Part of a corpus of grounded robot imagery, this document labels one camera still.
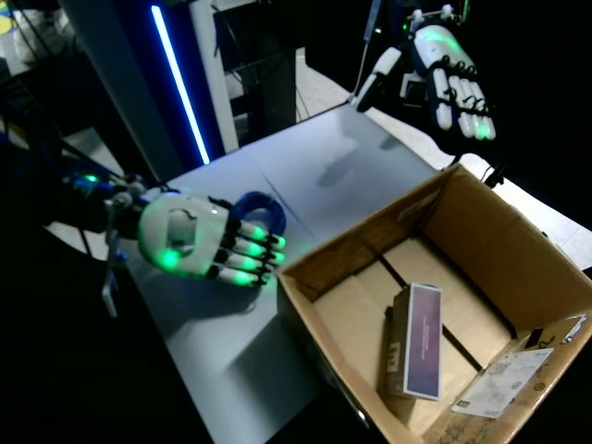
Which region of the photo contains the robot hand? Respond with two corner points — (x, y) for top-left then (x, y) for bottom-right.
(137, 187), (288, 290)
(355, 25), (499, 142)

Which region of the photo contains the blue ethernet cable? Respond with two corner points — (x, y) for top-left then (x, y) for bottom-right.
(230, 191), (289, 238)

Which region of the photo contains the purple and grey product box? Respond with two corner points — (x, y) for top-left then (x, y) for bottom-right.
(376, 281), (444, 401)

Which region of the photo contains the brown cardboard box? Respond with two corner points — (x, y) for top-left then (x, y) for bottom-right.
(276, 162), (592, 444)

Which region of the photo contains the white column with blue light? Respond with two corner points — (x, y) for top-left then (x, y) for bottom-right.
(59, 0), (241, 186)

